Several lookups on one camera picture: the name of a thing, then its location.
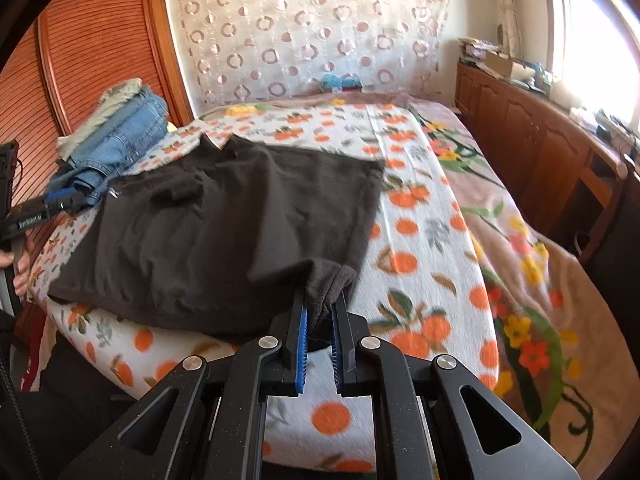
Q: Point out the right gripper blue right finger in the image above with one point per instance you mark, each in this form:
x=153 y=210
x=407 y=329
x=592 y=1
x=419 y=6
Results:
x=347 y=330

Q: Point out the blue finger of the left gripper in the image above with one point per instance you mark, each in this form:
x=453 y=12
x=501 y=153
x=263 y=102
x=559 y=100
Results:
x=64 y=196

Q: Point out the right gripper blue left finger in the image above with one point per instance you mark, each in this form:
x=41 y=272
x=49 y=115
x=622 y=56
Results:
x=286 y=372

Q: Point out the black pants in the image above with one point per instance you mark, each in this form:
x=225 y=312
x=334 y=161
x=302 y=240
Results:
x=220 y=240

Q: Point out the person's left hand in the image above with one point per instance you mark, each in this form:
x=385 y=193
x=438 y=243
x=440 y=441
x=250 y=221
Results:
x=21 y=267

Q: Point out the orange print bed sheet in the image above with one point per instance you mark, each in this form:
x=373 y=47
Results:
x=316 y=430

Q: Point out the folded khaki pants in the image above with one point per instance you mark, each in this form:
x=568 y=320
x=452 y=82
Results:
x=110 y=101

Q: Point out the folded blue jeans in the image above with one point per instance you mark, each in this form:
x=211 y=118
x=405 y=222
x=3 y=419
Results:
x=116 y=145

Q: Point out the floral pink blanket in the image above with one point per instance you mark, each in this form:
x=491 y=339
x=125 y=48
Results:
x=525 y=259

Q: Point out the box with blue cloth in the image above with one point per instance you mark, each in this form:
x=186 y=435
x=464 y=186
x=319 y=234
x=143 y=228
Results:
x=334 y=84

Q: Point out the wooden chair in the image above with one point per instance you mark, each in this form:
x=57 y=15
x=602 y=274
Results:
x=613 y=199

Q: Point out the wooden cabinet counter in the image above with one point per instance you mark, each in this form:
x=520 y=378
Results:
x=538 y=153

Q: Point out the pink circle pattern curtain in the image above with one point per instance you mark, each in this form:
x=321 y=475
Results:
x=234 y=51

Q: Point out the stack of books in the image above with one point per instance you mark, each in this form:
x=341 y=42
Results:
x=474 y=51

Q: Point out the cardboard box on counter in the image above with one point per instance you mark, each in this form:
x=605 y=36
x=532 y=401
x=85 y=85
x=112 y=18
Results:
x=508 y=67

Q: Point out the beige side window curtain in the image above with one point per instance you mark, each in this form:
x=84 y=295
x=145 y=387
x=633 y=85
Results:
x=512 y=37

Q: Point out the window with wooden frame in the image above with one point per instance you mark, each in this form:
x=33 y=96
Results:
x=592 y=63

